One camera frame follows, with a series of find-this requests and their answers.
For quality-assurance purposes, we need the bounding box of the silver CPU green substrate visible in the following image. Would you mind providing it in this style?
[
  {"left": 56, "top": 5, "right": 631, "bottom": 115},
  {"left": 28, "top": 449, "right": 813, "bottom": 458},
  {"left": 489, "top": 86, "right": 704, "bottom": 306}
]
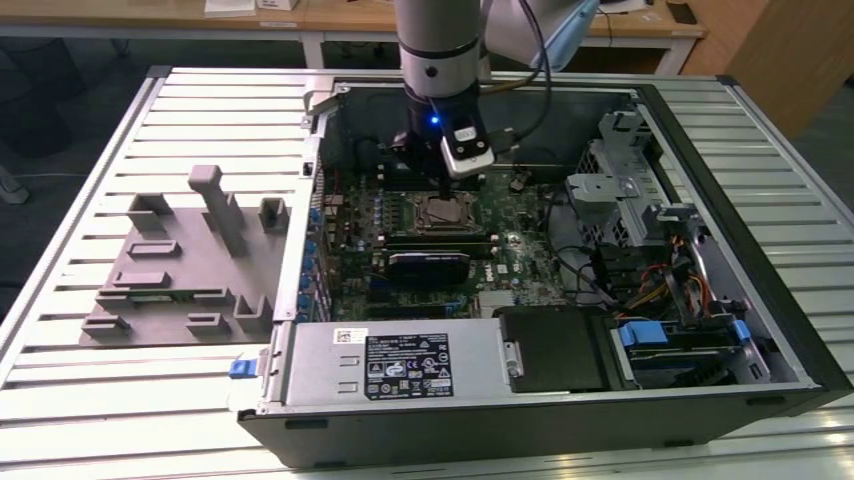
[{"left": 423, "top": 198, "right": 473, "bottom": 224}]

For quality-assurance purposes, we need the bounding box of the metal socket cover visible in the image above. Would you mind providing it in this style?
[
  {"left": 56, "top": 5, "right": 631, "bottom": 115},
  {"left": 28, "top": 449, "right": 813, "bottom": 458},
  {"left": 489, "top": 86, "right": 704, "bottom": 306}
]
[{"left": 414, "top": 193, "right": 482, "bottom": 231}]

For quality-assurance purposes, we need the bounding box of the CPU socket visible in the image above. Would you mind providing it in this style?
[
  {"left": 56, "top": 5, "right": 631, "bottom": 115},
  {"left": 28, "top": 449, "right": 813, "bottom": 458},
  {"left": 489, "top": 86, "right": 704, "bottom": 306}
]
[{"left": 410, "top": 191, "right": 487, "bottom": 235}]

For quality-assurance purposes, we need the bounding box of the black graphics card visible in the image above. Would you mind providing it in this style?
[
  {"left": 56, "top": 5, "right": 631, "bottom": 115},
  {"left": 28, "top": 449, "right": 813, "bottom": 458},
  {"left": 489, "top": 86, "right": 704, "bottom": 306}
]
[{"left": 383, "top": 251, "right": 474, "bottom": 290}]

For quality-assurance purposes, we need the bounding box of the green motherboard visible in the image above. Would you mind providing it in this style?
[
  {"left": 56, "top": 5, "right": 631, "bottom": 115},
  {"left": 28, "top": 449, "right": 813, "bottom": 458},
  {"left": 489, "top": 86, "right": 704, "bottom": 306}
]
[{"left": 311, "top": 167, "right": 579, "bottom": 322}]

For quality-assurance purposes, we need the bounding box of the grey metal drive cage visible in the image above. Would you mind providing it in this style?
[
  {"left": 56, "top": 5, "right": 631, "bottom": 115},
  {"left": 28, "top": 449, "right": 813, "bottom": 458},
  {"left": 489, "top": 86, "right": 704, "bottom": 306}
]
[{"left": 565, "top": 112, "right": 675, "bottom": 251}]

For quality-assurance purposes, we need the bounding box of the black expansion slot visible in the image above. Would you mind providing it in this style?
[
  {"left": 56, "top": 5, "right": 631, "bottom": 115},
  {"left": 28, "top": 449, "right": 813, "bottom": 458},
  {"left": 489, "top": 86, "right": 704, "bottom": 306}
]
[{"left": 365, "top": 304, "right": 450, "bottom": 321}]

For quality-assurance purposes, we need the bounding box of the grey parts rack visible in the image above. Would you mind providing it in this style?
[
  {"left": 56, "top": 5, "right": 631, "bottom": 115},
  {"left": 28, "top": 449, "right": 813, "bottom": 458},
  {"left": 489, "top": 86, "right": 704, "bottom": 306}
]
[{"left": 78, "top": 164, "right": 293, "bottom": 347}]

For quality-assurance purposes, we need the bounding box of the black plastic shroud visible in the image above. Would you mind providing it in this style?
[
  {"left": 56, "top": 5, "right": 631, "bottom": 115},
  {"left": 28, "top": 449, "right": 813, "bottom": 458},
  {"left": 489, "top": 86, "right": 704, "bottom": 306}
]
[{"left": 497, "top": 304, "right": 626, "bottom": 396}]

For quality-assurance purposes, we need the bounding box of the grey power supply unit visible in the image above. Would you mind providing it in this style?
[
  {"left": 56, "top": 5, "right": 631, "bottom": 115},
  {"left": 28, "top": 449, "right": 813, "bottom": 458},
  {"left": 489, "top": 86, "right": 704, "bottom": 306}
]
[{"left": 278, "top": 319, "right": 510, "bottom": 409}]

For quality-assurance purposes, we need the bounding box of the blue disk carrier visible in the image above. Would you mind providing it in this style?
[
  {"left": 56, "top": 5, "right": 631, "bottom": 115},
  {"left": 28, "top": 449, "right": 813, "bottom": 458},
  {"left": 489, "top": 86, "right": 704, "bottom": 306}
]
[{"left": 617, "top": 321, "right": 754, "bottom": 351}]

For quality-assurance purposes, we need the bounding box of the green RAM stick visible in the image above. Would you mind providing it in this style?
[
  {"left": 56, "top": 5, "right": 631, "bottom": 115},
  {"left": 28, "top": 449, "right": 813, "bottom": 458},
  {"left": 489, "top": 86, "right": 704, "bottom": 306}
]
[{"left": 127, "top": 292, "right": 202, "bottom": 304}]

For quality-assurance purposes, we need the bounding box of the blue case latch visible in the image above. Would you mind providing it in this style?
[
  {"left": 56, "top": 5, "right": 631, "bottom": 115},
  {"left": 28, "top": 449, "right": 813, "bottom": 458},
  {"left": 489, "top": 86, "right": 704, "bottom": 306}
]
[{"left": 227, "top": 352, "right": 259, "bottom": 379}]

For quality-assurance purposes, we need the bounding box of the wooden cabinet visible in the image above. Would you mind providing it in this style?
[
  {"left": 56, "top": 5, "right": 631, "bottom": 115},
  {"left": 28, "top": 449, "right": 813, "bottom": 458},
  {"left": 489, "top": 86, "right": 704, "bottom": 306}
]
[{"left": 683, "top": 0, "right": 854, "bottom": 139}]

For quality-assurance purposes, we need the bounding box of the black open PC case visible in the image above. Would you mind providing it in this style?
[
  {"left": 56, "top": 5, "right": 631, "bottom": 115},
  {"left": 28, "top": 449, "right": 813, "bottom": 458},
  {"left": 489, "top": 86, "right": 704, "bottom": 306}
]
[{"left": 236, "top": 74, "right": 854, "bottom": 470}]

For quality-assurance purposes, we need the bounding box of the white stand foot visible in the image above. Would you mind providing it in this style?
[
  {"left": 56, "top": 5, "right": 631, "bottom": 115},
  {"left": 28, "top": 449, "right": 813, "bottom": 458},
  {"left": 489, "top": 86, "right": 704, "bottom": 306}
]
[{"left": 0, "top": 164, "right": 30, "bottom": 204}]

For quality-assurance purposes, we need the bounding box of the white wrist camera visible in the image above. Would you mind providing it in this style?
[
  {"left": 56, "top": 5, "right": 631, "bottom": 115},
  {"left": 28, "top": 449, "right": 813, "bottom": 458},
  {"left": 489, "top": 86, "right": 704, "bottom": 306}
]
[{"left": 438, "top": 122, "right": 499, "bottom": 180}]

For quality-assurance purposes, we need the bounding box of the brown braided cable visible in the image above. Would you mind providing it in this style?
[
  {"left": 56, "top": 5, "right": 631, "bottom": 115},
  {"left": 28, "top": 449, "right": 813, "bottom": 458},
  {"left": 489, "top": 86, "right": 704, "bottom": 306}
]
[{"left": 479, "top": 79, "right": 539, "bottom": 95}]

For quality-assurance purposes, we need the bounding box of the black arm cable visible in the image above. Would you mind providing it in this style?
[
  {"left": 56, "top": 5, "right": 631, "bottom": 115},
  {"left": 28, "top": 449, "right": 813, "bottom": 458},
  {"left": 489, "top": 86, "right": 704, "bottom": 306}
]
[{"left": 493, "top": 0, "right": 557, "bottom": 151}]

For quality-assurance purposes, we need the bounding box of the wooden desk white frame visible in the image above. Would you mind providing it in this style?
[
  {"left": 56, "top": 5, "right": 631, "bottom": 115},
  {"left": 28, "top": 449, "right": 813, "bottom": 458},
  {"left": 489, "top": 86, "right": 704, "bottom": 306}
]
[
  {"left": 323, "top": 0, "right": 709, "bottom": 76},
  {"left": 0, "top": 0, "right": 329, "bottom": 69}
]

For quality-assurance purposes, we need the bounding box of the yellow wire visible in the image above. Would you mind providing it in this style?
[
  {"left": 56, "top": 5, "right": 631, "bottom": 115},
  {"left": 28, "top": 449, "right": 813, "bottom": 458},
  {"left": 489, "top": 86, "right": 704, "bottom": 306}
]
[{"left": 623, "top": 284, "right": 669, "bottom": 311}]

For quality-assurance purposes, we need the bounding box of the silver metal bracket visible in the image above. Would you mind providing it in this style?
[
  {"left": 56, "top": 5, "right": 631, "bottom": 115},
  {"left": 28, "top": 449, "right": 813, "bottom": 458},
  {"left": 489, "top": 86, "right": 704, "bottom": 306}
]
[{"left": 502, "top": 340, "right": 527, "bottom": 379}]

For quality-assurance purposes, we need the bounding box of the orange wire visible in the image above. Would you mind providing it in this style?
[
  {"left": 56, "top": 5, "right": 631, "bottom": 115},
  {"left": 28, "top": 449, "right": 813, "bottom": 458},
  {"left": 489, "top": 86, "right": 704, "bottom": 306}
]
[{"left": 686, "top": 267, "right": 714, "bottom": 321}]

